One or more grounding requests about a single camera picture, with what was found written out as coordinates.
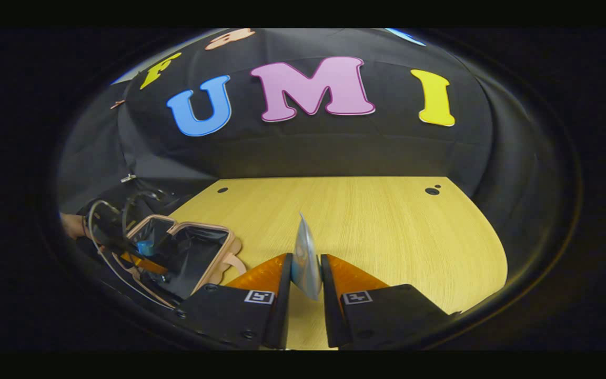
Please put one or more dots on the copper binder clip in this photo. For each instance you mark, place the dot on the copper binder clip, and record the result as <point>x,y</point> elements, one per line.
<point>118,104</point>

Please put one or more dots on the light blue cosmetic tube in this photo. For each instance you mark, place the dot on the light blue cosmetic tube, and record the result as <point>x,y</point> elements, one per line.
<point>305,258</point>

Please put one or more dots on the small blue green bottle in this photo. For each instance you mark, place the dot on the small blue green bottle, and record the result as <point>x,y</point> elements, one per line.
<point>145,248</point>

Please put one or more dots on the pink suitcase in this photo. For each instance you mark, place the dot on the pink suitcase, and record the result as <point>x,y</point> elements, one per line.
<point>198,258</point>

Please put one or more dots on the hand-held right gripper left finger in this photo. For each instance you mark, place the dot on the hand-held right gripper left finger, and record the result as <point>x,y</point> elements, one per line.
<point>282,305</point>

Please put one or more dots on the silver binder clip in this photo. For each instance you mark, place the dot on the silver binder clip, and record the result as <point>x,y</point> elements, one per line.
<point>128,178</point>

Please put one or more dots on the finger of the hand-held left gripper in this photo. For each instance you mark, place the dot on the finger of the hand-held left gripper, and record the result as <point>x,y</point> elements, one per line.
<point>148,265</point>

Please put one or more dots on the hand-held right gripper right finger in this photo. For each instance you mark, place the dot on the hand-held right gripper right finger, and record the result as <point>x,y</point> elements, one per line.
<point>332,310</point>

